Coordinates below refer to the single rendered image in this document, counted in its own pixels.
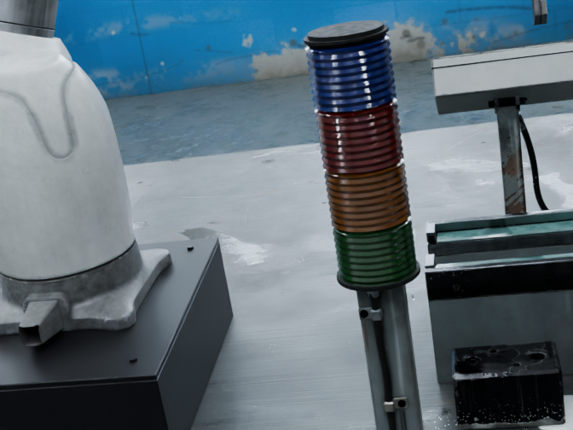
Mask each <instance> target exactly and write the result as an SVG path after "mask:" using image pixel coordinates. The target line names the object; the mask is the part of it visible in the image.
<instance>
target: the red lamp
mask: <svg viewBox="0 0 573 430"><path fill-rule="evenodd" d="M396 101H397V97H395V98H394V99H393V100H392V101H391V102H388V103H386V104H385V105H382V106H380V107H375V108H371V109H367V110H362V111H357V112H351V113H325V112H322V111H319V110H317V109H315V113H316V115H315V118H316V120H317V122H316V125H317V127H318V130H317V132H318V134H319V137H318V138H319V140H320V147H321V154H322V157H321V160H322V161H323V164H322V166H323V168H324V169H326V170H328V171H330V172H333V173H338V174H361V173H367V172H372V171H379V170H382V169H385V168H387V167H390V166H393V165H395V164H396V163H397V162H399V161H400V160H401V159H402V158H403V156H404V153H403V151H402V150H403V146H402V139H401V135H402V133H401V132H400V129H401V126H400V125H399V122H400V119H399V118H398V114H399V112H398V110H397V108H398V105H397V103H396Z"/></svg>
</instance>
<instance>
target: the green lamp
mask: <svg viewBox="0 0 573 430"><path fill-rule="evenodd" d="M411 217H412V216H411V215H410V217H409V218H408V219H407V220H405V221H404V222H403V223H401V224H399V225H398V226H395V227H393V228H390V229H387V230H381V231H376V232H369V233H350V232H345V231H342V230H338V229H336V228H334V227H333V226H332V228H333V235H334V238H333V240H334V242H335V244H334V246H335V248H336V252H335V253H336V254H337V261H338V268H339V274H340V278H341V279H342V280H343V281H344V282H347V283H349V284H351V285H355V286H361V287H376V286H383V285H387V284H392V283H394V282H399V281H401V280H403V279H405V278H407V277H409V276H411V275H412V274H413V273H414V272H415V270H416V268H417V259H416V253H415V246H414V234H413V227H412V220H411Z"/></svg>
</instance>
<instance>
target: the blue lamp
mask: <svg viewBox="0 0 573 430"><path fill-rule="evenodd" d="M389 38H390V35H389V34H387V33H386V34H385V36H384V37H382V38H381V39H378V40H376V41H373V42H370V43H367V44H360V45H356V46H350V47H344V48H337V49H313V48H311V47H310V46H309V45H307V46H306V47H305V50H306V51H307V55H306V57H307V58H308V62H307V64H308V66H309V73H310V80H311V84H310V86H311V87H312V91H311V92H312V94H313V101H314V103H315V104H314V108H315V109H317V110H319V111H322V112H325V113H351V112H357V111H362V110H367V109H371V108H376V107H380V106H382V105H385V104H386V103H388V102H391V101H392V100H393V99H394V98H395V97H396V92H395V90H396V86H395V85H394V83H395V79H394V78H393V75H394V72H393V70H392V68H393V64H392V63H391V61H392V57H391V49H390V45H391V43H390V41H389Z"/></svg>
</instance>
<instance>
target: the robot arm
mask: <svg viewBox="0 0 573 430"><path fill-rule="evenodd" d="M58 2H59V0H0V282H1V287H2V291H3V292H2V293H1V295H0V336H1V335H6V334H19V335H20V340H21V342H22V343H23V344H24V345H26V346H39V345H41V344H43V343H44V342H45V341H46V340H48V339H49V338H51V337H52V336H53V335H55V334H56V333H58V332H59V331H72V330H86V329H102V330H109V331H119V330H123V329H126V328H129V327H131V326H132V325H134V324H135V322H136V312H137V310H138V308H139V306H140V305H141V303H142V302H143V300H144V299H145V297H146V295H147V294H148V292H149V290H150V288H151V287H152V286H153V284H154V282H155V281H156V279H157V277H158V276H159V274H160V273H161V272H162V271H163V270H164V269H165V268H167V267H168V266H169V265H170V264H171V254H170V252H169V251H168V250H167V249H164V248H156V249H148V250H139V248H138V246H137V243H136V238H135V234H134V230H133V224H132V216H131V208H130V197H129V191H128V186H127V182H126V177H125V173H124V165H123V161H122V157H121V153H120V150H119V144H118V140H117V137H116V134H115V130H114V127H113V122H112V119H111V116H110V113H109V111H108V108H107V104H106V103H105V101H104V99H103V97H102V96H101V93H100V91H99V90H98V89H97V88H96V86H95V84H94V83H93V81H92V80H91V79H90V77H89V76H88V75H87V74H86V73H85V71H84V70H83V69H82V68H81V67H80V66H79V65H78V64H77V63H76V62H74V61H72V57H71V56H70V54H69V52H68V51H67V48H66V47H65V45H64V44H63V42H62V41H61V40H60V39H59V38H54V35H55V22H56V16H57V9H58Z"/></svg>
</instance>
